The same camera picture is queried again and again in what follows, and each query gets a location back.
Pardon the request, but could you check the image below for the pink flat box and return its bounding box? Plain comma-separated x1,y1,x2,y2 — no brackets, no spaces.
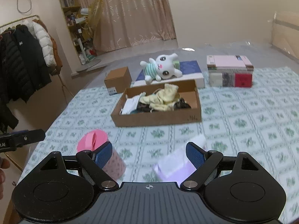
207,55,254,70

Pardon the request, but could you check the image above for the purple tissue pack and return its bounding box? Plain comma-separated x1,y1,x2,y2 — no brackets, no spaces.
153,142,196,186

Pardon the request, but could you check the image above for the white box with blue top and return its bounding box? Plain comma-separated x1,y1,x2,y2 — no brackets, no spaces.
132,60,205,90

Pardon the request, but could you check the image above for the cream fuzzy cloth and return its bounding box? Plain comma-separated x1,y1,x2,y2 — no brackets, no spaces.
139,83,180,112

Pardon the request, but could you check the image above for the green sponge block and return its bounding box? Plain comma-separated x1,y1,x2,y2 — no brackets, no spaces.
173,61,180,70

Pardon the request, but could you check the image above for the white bunny plush toy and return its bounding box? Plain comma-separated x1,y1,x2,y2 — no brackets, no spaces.
140,53,182,84

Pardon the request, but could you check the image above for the open cardboard tray box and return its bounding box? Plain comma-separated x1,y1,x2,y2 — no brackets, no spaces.
111,80,202,127

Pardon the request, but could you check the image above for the brown jacket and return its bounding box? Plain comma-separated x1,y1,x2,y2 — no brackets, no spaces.
33,19,63,75

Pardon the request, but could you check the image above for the white puffer jacket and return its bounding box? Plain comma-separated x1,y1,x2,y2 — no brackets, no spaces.
23,20,57,67

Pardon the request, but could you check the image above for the black round cloth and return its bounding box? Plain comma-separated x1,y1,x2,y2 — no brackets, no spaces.
173,98,191,110

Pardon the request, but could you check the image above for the cluttered bookshelf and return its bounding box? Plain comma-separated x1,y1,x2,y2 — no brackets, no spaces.
59,0,96,65

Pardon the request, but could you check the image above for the beige curtain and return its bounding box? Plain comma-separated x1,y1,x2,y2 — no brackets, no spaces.
79,0,176,52

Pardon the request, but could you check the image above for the small closed cardboard box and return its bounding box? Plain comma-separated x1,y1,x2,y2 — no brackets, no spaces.
104,67,132,96

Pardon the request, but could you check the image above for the clothes rack rail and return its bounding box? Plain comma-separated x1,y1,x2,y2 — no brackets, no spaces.
0,15,41,28

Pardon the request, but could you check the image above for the box with red panel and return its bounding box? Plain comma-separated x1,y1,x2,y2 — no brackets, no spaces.
208,70,253,88

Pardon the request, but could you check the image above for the pink lidded cylinder container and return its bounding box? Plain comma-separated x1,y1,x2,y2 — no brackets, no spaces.
76,130,126,181

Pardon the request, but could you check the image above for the dark purple scrunchie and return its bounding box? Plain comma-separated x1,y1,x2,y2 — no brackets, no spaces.
136,102,155,113

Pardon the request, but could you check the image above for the green patterned tablecloth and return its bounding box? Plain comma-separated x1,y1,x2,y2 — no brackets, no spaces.
22,67,298,223

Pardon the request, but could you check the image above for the person's left hand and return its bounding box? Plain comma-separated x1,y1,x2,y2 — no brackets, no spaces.
0,158,11,200

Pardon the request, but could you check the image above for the black jacket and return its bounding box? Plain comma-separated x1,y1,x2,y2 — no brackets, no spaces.
1,25,51,133

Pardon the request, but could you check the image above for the standing fan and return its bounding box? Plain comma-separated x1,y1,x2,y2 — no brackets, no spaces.
75,0,103,73

